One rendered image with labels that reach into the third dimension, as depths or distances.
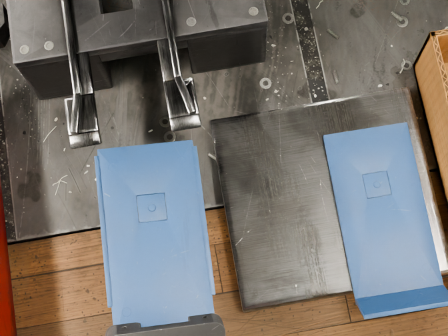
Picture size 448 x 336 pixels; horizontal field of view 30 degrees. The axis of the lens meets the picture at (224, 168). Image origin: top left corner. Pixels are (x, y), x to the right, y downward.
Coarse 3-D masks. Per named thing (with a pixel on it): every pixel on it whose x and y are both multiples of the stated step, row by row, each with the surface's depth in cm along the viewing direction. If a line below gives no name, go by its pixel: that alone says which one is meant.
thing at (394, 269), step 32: (384, 128) 69; (352, 160) 68; (384, 160) 68; (352, 192) 67; (416, 192) 67; (352, 224) 67; (384, 224) 67; (416, 224) 67; (352, 256) 66; (384, 256) 66; (416, 256) 66; (384, 288) 65; (416, 288) 65
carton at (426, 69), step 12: (432, 36) 66; (444, 36) 66; (432, 48) 66; (444, 48) 69; (420, 60) 70; (432, 60) 67; (444, 60) 71; (420, 72) 71; (432, 72) 67; (444, 72) 65; (420, 84) 71; (432, 84) 68; (444, 84) 65; (432, 96) 68; (444, 96) 65; (432, 108) 69; (444, 108) 66; (432, 120) 69; (444, 120) 66; (432, 132) 70; (444, 132) 67; (432, 144) 71; (444, 144) 67; (444, 156) 68; (444, 168) 68; (444, 180) 69; (444, 192) 70
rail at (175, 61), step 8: (168, 0) 65; (168, 8) 65; (168, 16) 65; (168, 24) 64; (168, 32) 64; (168, 40) 64; (176, 48) 64; (176, 56) 64; (176, 64) 64; (176, 72) 63
